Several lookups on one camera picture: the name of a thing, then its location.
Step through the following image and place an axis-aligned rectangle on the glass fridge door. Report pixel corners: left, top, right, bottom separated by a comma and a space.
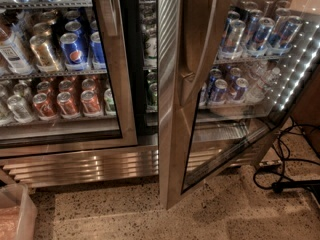
0, 0, 137, 148
157, 0, 320, 208

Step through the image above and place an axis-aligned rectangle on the stainless fridge bottom grille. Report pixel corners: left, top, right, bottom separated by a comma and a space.
0, 133, 276, 192

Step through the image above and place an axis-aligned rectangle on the blue Pepsi can lower left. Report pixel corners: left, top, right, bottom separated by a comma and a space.
199, 82, 207, 106

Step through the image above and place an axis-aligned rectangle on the blue pepsi can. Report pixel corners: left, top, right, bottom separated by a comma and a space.
228, 77, 249, 103
208, 79, 228, 104
60, 33, 88, 71
199, 82, 207, 106

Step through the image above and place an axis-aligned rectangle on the blue Pepsi can lower middle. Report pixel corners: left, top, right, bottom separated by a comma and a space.
208, 79, 228, 104

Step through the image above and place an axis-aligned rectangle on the red soda can right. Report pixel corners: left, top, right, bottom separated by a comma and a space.
80, 90, 102, 116

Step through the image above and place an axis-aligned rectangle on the red soda can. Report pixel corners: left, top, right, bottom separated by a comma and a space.
57, 92, 80, 119
80, 90, 102, 116
33, 93, 57, 121

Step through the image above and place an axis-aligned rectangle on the white green can far left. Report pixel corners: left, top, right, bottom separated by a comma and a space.
144, 29, 157, 66

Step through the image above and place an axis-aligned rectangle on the blue Pepsi can edge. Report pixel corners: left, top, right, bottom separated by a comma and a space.
90, 32, 106, 68

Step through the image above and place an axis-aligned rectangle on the blue Pepsi can lower right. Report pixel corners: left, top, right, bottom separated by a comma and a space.
228, 77, 249, 103

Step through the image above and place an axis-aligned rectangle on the red soda can middle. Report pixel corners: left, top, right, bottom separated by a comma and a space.
57, 92, 80, 119

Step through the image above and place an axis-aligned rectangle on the silver blue energy can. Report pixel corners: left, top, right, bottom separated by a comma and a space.
218, 20, 246, 59

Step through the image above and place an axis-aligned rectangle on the blue Pepsi can front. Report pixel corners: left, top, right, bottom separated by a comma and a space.
60, 33, 88, 71

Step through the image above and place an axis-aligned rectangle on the clear water bottle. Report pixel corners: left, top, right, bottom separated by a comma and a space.
246, 67, 280, 103

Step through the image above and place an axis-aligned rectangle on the red soda can left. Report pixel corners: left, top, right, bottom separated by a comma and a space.
33, 93, 57, 121

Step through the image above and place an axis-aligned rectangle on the gold soda can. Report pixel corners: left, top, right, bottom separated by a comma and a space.
30, 35, 62, 72

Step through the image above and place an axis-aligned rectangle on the silver can lower left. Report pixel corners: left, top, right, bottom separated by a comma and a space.
7, 95, 34, 123

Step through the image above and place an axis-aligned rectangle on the clear labelled bottle left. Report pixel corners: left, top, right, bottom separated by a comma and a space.
0, 23, 33, 75

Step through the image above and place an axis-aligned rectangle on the clear plastic storage bin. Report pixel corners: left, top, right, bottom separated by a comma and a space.
0, 184, 37, 240

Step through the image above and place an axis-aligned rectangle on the black power cable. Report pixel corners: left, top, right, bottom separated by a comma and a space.
252, 117, 320, 194

